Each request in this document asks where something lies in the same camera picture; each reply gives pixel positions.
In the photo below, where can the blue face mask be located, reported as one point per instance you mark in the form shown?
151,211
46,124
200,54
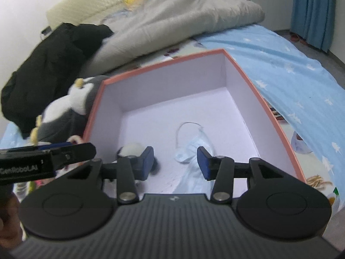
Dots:
188,151

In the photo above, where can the white box with orange rim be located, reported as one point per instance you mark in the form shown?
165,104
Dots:
167,86

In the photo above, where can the grey white penguin plush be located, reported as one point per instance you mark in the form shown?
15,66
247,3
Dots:
59,110

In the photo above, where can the black jacket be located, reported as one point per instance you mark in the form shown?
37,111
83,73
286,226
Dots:
48,64

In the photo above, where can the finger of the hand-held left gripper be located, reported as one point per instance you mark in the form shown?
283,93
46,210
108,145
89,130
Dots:
78,152

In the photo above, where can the blue curtain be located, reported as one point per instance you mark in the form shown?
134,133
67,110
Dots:
312,10

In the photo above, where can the blue star-print bedsheet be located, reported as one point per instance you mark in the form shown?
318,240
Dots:
283,67

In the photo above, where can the small panda plush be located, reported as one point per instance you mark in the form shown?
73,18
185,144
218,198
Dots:
132,149

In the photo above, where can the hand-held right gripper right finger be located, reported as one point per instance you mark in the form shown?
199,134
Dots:
203,164

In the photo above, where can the red shoes pair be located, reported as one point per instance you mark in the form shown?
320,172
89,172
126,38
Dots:
296,37

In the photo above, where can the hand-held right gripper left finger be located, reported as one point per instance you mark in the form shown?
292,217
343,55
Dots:
147,164

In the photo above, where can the white paper cup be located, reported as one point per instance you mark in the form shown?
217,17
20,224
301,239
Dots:
299,144

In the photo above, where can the grey pillow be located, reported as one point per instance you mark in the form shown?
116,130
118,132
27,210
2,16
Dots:
175,19

